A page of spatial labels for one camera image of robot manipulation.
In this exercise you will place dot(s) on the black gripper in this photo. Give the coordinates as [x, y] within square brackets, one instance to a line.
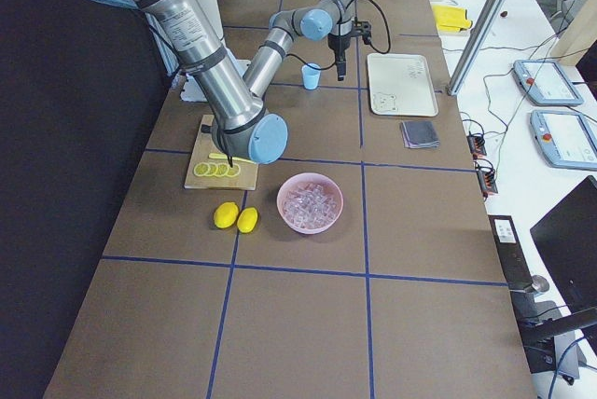
[338, 44]

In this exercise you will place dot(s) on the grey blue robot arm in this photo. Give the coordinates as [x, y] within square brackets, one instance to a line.
[243, 127]

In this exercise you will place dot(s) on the light blue plastic cup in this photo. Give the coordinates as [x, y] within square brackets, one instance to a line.
[310, 73]

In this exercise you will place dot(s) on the pile of clear ice cubes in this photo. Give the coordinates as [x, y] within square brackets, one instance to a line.
[309, 206]

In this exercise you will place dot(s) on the cream bear serving tray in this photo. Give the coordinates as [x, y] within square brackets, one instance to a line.
[400, 85]

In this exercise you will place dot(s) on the yellow folded cloth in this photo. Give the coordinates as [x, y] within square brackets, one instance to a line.
[451, 19]

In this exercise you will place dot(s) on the grey folded cloth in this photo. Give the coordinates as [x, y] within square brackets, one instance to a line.
[419, 134]

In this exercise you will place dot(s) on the pink plastic bowl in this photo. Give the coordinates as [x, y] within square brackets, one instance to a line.
[309, 177]

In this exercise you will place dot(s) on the bamboo cutting board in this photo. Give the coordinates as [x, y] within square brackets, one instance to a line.
[246, 180]

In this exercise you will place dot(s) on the yellow plastic knife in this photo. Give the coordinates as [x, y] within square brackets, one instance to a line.
[214, 155]

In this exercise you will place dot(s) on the lemon slice bottom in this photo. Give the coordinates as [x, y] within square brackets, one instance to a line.
[234, 170]

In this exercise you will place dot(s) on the lemon slice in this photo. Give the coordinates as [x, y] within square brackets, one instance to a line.
[234, 170]
[211, 169]
[201, 169]
[221, 170]

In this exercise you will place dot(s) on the orange black electronics board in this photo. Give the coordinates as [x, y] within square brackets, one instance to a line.
[476, 143]

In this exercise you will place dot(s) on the lemon slice top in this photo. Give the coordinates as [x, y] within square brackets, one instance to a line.
[201, 169]

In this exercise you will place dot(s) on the yellow lemon lower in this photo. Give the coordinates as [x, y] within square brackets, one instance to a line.
[247, 220]

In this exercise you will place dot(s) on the yellow lemon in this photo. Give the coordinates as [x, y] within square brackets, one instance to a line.
[226, 214]
[247, 220]

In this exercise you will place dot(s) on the yellow lemon upper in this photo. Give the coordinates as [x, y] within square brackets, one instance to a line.
[226, 214]

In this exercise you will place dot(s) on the upper teach pendant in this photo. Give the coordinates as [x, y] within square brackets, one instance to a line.
[545, 83]

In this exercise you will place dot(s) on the teach pendant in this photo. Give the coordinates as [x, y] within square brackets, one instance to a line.
[564, 139]
[545, 83]

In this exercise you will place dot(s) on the lower teach pendant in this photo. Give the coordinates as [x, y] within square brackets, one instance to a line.
[564, 139]

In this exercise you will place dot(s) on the black laptop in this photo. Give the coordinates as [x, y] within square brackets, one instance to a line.
[566, 241]

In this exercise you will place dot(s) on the aluminium frame post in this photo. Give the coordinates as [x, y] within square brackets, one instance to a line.
[472, 48]

